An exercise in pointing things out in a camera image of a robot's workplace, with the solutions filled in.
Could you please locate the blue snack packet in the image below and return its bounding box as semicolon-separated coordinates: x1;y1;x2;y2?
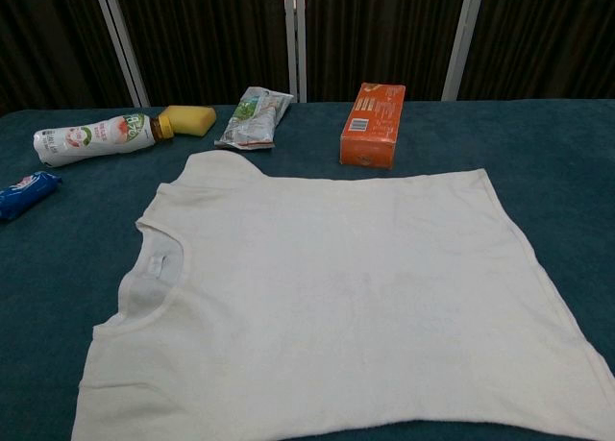
0;170;63;224

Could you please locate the white t-shirt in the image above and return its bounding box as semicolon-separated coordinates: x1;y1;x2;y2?
70;151;615;441

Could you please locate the white drink bottle yellow cap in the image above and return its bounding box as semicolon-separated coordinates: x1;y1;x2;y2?
32;112;175;168

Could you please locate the orange cardboard box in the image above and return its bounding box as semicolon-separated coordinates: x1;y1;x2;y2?
339;82;407;172

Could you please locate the dark pleated curtain panel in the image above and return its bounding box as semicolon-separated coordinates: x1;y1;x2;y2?
458;0;615;101
305;0;470;104
0;0;134;118
112;0;292;109

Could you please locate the yellow sponge block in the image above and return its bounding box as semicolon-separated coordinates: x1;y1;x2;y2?
160;105;217;138

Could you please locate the white screen frame post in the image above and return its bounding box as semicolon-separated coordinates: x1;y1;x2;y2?
440;0;487;102
283;0;308;104
90;0;151;108

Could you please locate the silver snack packet green print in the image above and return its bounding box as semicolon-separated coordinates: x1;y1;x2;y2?
213;86;295;151

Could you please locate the teal table cover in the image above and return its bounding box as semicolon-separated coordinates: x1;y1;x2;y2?
0;98;615;441

